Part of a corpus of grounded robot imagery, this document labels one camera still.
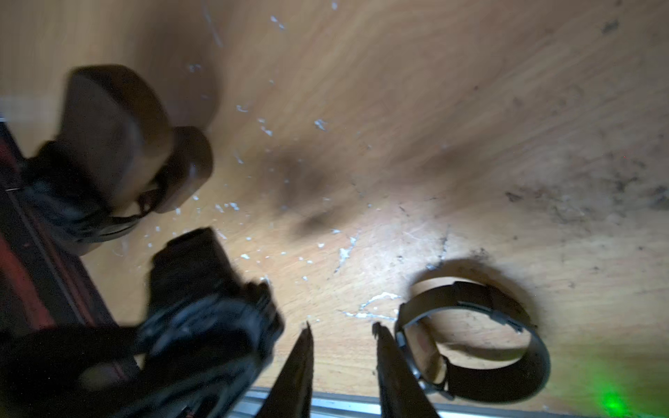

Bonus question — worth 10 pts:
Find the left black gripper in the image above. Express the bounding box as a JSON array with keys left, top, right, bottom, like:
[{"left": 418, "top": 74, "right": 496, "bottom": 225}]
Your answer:
[{"left": 1, "top": 326, "right": 144, "bottom": 417}]

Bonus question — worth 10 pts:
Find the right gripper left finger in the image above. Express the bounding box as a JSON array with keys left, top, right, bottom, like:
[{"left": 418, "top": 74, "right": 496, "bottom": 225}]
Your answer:
[{"left": 255, "top": 322, "right": 315, "bottom": 418}]

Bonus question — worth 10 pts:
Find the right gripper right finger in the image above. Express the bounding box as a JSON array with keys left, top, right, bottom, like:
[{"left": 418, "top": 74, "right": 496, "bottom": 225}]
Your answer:
[{"left": 372, "top": 322, "right": 439, "bottom": 418}]

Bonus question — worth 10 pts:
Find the thin black band watch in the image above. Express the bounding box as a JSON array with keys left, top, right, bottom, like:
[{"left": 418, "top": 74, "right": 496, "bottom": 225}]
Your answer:
[{"left": 395, "top": 280, "right": 552, "bottom": 404}]

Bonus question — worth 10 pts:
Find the chunky black watch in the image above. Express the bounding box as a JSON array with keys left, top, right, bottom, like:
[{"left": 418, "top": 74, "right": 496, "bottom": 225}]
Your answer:
[{"left": 129, "top": 227, "right": 285, "bottom": 417}]

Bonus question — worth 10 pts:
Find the slim black watch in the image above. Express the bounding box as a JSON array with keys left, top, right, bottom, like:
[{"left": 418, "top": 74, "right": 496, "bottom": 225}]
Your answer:
[{"left": 19, "top": 141, "right": 167, "bottom": 255}]

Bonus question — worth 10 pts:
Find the wooden watch stand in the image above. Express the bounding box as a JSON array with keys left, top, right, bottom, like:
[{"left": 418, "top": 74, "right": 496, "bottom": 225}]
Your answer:
[{"left": 56, "top": 64, "right": 214, "bottom": 214}]

